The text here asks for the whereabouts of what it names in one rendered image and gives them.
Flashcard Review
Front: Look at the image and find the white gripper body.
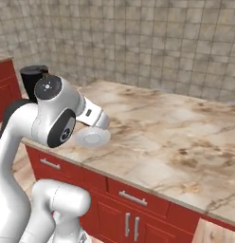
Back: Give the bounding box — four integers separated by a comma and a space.
96, 109, 111, 131

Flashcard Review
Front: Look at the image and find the narrow red cupboard panel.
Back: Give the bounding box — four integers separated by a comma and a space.
83, 168, 108, 193

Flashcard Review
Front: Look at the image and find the red cupboard run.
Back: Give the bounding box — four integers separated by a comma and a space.
0, 58, 23, 125

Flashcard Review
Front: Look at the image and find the silver cupboard door handle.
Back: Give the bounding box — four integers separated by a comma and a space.
133, 215, 141, 243
123, 212, 132, 238

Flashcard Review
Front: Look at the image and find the short red cupboard panel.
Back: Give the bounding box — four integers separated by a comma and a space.
167, 201, 202, 235

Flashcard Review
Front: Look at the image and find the red cupboard door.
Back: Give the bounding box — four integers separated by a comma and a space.
79, 189, 135, 243
132, 212, 195, 243

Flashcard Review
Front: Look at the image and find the silver drawer handle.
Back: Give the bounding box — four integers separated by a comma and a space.
39, 158, 62, 171
117, 190, 149, 207

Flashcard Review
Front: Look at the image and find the wide red drawer front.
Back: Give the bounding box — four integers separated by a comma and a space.
26, 145, 86, 190

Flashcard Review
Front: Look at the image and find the black blender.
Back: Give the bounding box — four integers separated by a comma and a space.
20, 65, 50, 104

